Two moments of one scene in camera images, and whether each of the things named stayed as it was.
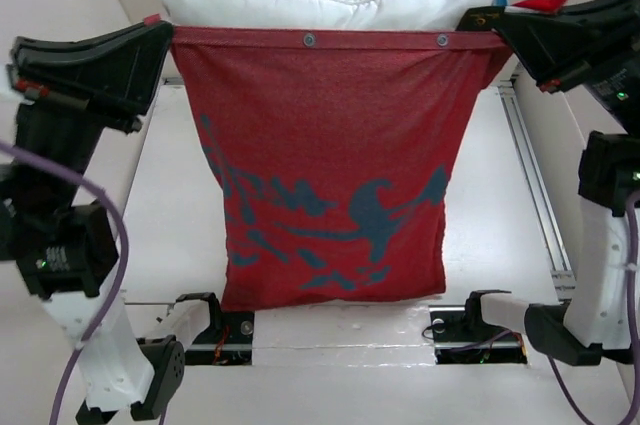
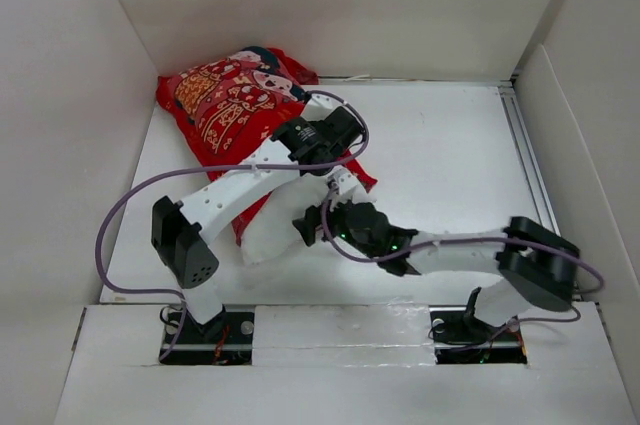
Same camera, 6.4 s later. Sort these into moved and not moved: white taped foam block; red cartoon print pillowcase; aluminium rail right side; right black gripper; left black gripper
Moved: right black gripper; red cartoon print pillowcase; left black gripper
Not moved: white taped foam block; aluminium rail right side
